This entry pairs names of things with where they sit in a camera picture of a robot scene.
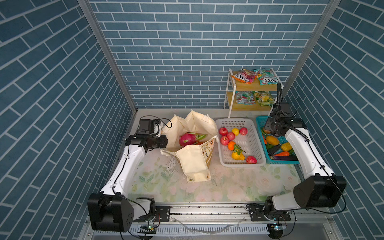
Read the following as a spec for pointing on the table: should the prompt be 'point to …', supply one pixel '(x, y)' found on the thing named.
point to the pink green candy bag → (245, 97)
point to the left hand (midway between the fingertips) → (166, 140)
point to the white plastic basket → (239, 143)
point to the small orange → (231, 145)
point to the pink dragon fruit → (189, 138)
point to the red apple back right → (243, 131)
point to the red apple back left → (223, 131)
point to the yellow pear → (235, 156)
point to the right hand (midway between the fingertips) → (272, 123)
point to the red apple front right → (251, 160)
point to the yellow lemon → (235, 131)
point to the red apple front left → (224, 140)
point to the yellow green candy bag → (264, 98)
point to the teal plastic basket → (260, 121)
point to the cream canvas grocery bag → (195, 160)
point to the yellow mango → (272, 140)
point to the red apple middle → (230, 136)
